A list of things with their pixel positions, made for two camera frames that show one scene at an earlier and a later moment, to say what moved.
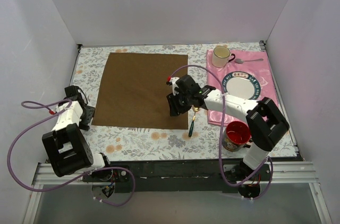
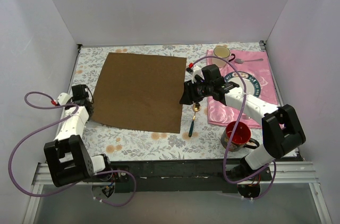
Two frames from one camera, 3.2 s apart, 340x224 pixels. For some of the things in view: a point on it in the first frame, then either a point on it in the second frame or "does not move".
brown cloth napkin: [133, 91] does not move
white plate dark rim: [241, 84] does not move
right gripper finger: [175, 108] → [193, 92]
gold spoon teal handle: [195, 109] does not move
